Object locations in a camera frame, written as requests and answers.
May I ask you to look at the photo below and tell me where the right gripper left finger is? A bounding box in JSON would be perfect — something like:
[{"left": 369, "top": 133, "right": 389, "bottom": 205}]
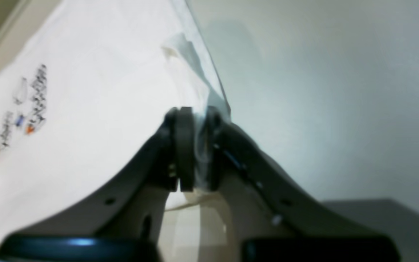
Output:
[{"left": 0, "top": 107, "right": 194, "bottom": 262}]

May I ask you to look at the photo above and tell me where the white printed t-shirt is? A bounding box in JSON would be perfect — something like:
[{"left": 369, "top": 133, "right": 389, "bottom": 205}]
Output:
[{"left": 0, "top": 0, "right": 231, "bottom": 244}]

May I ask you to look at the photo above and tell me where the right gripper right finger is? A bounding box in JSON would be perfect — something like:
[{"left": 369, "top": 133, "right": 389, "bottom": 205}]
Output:
[{"left": 204, "top": 107, "right": 401, "bottom": 262}]

